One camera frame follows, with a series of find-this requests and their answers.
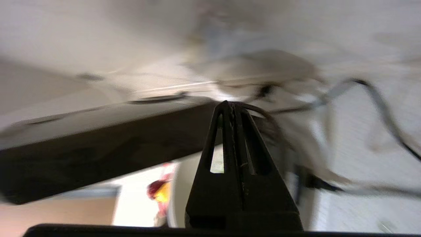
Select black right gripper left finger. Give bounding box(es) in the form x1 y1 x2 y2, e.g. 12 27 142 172
185 100 244 230

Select white inner pot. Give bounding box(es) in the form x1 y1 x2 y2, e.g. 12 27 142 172
166 151 211 228

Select black power cord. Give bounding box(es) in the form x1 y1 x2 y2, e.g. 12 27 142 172
250 78 421 198

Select black rice cooker lid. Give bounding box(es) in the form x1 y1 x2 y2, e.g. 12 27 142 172
0 100 280 205

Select pink plate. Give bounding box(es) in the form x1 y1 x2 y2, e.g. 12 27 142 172
154 163 176 227

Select dark red apple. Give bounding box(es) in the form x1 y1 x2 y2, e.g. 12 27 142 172
147 179 165 200

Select yellow pear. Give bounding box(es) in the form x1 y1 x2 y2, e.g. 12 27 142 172
155 182 172 204

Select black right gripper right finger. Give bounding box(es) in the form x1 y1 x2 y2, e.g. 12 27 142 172
233 104 304 230

